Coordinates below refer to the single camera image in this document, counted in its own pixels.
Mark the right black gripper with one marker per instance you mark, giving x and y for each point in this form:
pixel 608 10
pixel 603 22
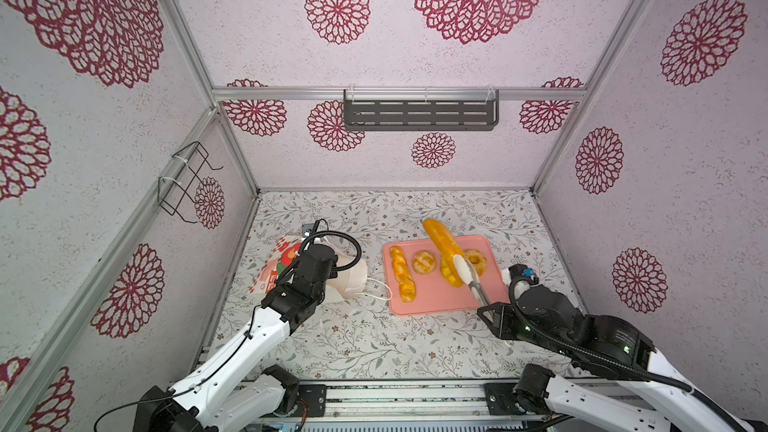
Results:
pixel 498 315

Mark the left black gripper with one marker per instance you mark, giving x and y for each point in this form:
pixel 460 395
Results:
pixel 318 255

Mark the orange bundt fake bread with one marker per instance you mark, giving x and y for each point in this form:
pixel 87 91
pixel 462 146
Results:
pixel 478 260

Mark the yellow fake bread roll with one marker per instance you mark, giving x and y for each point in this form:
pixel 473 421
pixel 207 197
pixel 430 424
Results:
pixel 424 262

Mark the long golden baguette fake bread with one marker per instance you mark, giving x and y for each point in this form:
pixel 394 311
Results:
pixel 443 239

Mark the white floral paper bag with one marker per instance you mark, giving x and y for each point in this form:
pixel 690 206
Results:
pixel 310 267

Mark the orange twisted fake bread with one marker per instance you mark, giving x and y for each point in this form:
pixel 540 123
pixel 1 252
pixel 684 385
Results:
pixel 407 288

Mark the yellow croissant fake bread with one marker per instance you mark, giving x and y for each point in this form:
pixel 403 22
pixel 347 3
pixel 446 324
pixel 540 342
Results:
pixel 450 275

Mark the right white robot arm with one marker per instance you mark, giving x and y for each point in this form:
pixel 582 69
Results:
pixel 605 346

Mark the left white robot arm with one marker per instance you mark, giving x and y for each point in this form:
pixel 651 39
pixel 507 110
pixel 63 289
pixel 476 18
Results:
pixel 206 400

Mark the pink plastic tray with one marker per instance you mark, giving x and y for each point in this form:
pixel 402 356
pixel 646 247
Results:
pixel 434 294

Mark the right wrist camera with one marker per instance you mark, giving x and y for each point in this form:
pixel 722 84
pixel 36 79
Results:
pixel 519 272

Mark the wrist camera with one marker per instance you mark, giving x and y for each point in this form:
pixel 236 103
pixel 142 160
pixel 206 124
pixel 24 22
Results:
pixel 519 272
pixel 310 228

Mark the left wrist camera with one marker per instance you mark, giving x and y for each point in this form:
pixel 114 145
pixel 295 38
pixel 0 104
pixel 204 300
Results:
pixel 310 228

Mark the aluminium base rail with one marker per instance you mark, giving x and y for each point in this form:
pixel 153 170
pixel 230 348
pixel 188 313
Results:
pixel 403 405

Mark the black wire wall rack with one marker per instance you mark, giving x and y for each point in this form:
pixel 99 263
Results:
pixel 193 194

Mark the grey slotted wall shelf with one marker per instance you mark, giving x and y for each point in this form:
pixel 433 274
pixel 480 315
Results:
pixel 424 115

